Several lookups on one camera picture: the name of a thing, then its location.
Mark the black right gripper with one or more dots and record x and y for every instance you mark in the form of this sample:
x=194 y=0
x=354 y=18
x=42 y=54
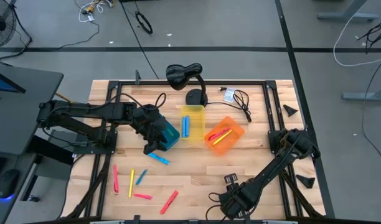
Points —
x=245 y=196

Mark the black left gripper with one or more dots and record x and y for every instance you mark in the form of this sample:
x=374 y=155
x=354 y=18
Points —
x=153 y=124

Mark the blue highlighter marker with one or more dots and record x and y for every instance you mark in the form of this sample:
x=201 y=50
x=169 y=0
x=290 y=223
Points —
x=183 y=127
x=158 y=159
x=141 y=177
x=187 y=126

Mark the pink highlighter marker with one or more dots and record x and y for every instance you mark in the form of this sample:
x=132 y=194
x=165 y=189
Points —
x=115 y=179
x=142 y=196
x=218 y=134
x=169 y=202

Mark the yellow highlighter marker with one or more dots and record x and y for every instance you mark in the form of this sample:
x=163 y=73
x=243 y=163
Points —
x=222 y=137
x=131 y=183

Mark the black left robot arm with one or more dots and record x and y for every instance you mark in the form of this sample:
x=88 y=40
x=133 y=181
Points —
x=84 y=109

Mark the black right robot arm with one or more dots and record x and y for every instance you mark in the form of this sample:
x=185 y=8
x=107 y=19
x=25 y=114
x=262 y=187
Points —
x=280 y=161

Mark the teal plastic bin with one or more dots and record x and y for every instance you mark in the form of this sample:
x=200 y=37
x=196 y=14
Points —
x=173 y=138

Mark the yellow translucent plastic bin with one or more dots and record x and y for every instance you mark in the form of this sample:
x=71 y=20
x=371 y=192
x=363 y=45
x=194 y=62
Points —
x=198 y=124

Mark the orange translucent plastic bin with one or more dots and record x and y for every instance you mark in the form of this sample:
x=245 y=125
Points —
x=234 y=132

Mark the black desk lamp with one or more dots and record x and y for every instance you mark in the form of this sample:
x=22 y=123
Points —
x=179 y=74

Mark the small black plug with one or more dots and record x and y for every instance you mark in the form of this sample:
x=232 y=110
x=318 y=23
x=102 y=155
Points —
x=223 y=89

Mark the clear plastic bag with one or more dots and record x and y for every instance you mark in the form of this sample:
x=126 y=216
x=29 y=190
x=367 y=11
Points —
x=229 y=96

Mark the dark grey desk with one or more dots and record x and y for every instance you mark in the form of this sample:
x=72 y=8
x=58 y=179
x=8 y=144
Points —
x=28 y=102

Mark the black computer mouse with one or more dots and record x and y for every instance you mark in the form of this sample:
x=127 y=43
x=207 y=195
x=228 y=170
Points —
x=8 y=183

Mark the computer monitor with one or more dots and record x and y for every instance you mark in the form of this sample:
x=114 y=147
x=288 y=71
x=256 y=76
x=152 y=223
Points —
x=3 y=84

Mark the grey table foot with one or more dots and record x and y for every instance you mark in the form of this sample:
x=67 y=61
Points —
x=365 y=96
x=346 y=16

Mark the black slotted bracket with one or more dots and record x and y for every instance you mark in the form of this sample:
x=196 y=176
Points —
x=231 y=175

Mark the black triangular bracket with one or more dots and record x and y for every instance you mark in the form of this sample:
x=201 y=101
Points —
x=289 y=110
x=306 y=182

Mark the black aluminium table frame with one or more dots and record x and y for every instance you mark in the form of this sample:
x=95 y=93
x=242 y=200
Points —
x=240 y=83

